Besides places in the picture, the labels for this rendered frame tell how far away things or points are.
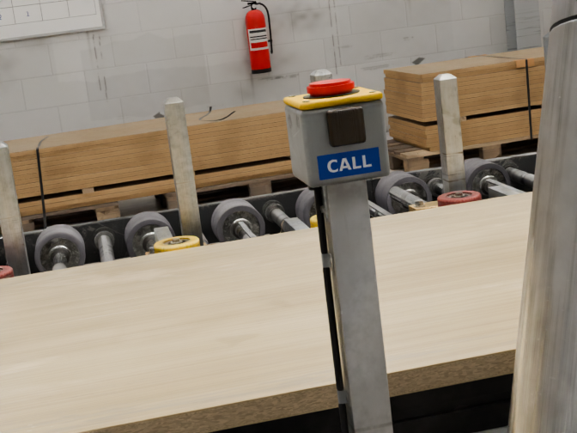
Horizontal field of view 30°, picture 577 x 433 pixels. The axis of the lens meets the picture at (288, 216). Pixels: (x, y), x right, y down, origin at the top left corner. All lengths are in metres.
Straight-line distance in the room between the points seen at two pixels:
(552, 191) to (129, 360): 0.94
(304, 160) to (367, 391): 0.21
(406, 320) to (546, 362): 0.90
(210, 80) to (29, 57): 1.32
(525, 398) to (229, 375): 0.80
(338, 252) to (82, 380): 0.46
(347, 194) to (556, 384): 0.50
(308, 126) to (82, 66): 7.15
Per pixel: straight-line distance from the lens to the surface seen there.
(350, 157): 0.88
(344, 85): 0.89
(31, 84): 7.99
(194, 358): 1.28
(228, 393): 1.16
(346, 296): 0.92
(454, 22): 8.59
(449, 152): 2.09
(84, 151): 6.73
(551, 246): 0.43
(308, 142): 0.87
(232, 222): 2.40
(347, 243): 0.91
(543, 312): 0.43
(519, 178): 2.62
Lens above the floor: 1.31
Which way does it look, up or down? 12 degrees down
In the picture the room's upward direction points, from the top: 7 degrees counter-clockwise
